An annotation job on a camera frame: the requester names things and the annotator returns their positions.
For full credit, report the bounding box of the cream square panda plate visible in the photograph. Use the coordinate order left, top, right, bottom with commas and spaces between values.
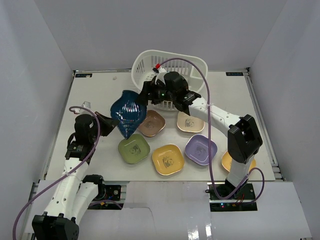
176, 112, 205, 133

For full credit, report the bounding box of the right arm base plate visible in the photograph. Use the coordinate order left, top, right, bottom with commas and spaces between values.
205, 182, 258, 213

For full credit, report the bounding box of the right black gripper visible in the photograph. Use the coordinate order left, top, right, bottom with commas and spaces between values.
134, 80, 176, 107

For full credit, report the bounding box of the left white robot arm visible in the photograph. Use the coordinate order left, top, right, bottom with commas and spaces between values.
31, 112, 119, 240

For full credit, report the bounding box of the purple square panda plate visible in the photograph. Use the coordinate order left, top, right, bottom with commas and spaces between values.
184, 134, 210, 166

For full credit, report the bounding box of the green square panda plate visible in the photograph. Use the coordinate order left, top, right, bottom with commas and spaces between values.
118, 133, 150, 165

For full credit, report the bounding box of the dark blue leaf-shaped plate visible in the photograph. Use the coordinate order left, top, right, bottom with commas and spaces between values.
110, 90, 147, 139

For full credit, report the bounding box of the brown square panda plate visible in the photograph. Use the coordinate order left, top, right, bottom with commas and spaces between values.
138, 110, 166, 137

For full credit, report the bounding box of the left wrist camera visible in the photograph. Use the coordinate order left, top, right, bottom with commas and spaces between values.
81, 101, 91, 110

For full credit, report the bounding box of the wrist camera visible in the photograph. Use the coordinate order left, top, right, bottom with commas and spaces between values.
154, 70, 167, 84
81, 101, 91, 110

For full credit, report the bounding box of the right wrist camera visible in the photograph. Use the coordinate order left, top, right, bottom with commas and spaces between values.
154, 70, 167, 84

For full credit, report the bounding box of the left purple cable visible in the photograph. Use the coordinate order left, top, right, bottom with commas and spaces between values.
12, 106, 124, 240

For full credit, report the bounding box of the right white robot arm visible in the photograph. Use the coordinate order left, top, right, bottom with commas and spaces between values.
136, 71, 263, 200

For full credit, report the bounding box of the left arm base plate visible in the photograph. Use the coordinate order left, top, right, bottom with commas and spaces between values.
73, 182, 122, 210

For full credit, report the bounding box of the white plastic dish bin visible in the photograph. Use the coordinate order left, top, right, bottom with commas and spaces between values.
131, 49, 208, 115

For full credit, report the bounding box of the yellow square panda plate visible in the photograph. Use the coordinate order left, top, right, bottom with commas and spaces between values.
221, 151, 257, 172
151, 144, 185, 176

